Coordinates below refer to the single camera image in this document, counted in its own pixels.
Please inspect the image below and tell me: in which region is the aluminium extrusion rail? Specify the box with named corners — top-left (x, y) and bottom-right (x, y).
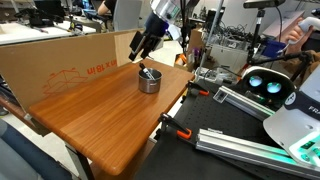
top-left (195, 128), bottom-right (320, 180)
top-left (212, 85), bottom-right (278, 122)

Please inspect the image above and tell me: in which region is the long white table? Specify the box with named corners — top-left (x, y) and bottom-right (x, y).
top-left (0, 21), bottom-right (98, 46)

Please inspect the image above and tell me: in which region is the operator hand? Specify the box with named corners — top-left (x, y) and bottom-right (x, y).
top-left (285, 24), bottom-right (315, 55)

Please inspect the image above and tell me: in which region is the flattened cardboard box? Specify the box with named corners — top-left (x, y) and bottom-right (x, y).
top-left (262, 9), bottom-right (306, 41)

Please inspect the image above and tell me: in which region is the black and white marker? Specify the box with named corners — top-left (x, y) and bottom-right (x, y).
top-left (138, 62), bottom-right (156, 81)

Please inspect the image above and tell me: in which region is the black stereo camera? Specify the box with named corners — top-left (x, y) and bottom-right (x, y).
top-left (243, 0), bottom-right (287, 10)

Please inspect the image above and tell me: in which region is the black camera tripod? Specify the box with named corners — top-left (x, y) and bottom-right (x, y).
top-left (245, 8), bottom-right (314, 83)

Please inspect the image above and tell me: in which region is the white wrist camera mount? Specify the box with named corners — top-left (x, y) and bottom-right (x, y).
top-left (165, 22), bottom-right (183, 42)

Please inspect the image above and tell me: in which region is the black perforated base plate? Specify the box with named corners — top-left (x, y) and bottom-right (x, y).
top-left (133, 79), bottom-right (320, 180)

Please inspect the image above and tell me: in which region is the brown cardboard sheet red print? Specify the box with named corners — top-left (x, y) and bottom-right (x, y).
top-left (0, 28), bottom-right (145, 113)

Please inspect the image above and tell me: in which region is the low wooden side table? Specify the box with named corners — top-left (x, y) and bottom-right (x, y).
top-left (0, 95), bottom-right (52, 138)

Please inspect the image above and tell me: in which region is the small brown cardboard box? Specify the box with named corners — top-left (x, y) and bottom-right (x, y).
top-left (187, 27), bottom-right (206, 52)

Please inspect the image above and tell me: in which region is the orange white object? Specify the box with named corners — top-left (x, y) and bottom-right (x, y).
top-left (175, 53), bottom-right (188, 67)

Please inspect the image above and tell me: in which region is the white VR headset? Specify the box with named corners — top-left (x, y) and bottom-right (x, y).
top-left (238, 65), bottom-right (297, 110)

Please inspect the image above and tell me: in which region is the brown sleeved operator forearm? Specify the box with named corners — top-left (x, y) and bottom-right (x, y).
top-left (298, 49), bottom-right (320, 86)

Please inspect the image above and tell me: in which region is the orange black bar clamp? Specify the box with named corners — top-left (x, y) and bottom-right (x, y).
top-left (186, 80), bottom-right (211, 98)
top-left (157, 112), bottom-right (194, 141)

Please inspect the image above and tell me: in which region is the white VR controller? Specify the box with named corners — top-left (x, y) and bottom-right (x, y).
top-left (286, 16), bottom-right (320, 46)

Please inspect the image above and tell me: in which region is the slanted silver metal pole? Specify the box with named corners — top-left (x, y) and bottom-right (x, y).
top-left (198, 0), bottom-right (225, 77)

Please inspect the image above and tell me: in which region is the black computer monitor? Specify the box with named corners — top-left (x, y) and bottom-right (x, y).
top-left (33, 0), bottom-right (66, 20)

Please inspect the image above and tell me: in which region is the small stainless steel pot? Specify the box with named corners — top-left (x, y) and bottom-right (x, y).
top-left (137, 67), bottom-right (164, 95)

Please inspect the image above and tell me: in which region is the seated person black shirt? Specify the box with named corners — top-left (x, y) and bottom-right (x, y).
top-left (97, 0), bottom-right (118, 16)

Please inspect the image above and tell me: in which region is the clear bin with cables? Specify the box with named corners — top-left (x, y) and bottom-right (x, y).
top-left (209, 33), bottom-right (255, 73)

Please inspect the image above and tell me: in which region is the blue plastic bin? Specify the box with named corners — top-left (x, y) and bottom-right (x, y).
top-left (262, 39), bottom-right (291, 58)

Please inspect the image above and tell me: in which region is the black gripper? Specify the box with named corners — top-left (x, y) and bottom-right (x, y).
top-left (127, 12), bottom-right (168, 62)

